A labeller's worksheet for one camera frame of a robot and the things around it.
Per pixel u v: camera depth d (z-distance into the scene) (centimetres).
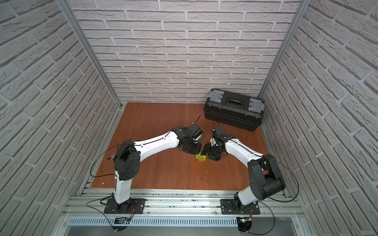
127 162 48
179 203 76
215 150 74
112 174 53
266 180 44
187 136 63
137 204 75
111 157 90
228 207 74
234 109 97
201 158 87
